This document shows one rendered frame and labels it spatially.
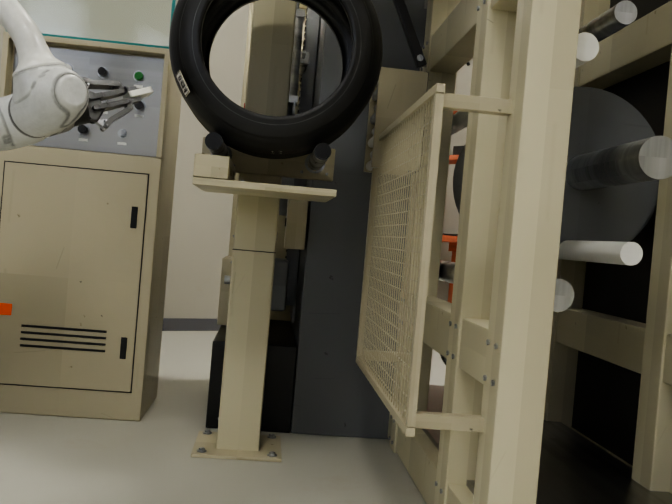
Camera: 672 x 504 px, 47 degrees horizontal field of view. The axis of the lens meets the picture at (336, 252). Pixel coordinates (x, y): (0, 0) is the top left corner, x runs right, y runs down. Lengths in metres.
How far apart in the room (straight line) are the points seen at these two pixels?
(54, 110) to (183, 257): 3.62
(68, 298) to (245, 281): 0.68
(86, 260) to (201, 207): 2.49
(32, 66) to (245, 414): 1.27
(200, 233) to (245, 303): 2.82
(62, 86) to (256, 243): 0.99
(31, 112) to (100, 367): 1.34
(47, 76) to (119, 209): 1.20
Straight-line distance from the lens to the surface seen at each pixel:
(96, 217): 2.75
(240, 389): 2.43
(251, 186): 2.02
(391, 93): 2.38
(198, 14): 2.08
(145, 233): 2.72
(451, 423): 1.61
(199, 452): 2.42
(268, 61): 2.44
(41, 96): 1.59
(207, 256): 5.22
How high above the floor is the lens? 0.68
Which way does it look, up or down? 1 degrees down
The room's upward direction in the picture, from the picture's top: 5 degrees clockwise
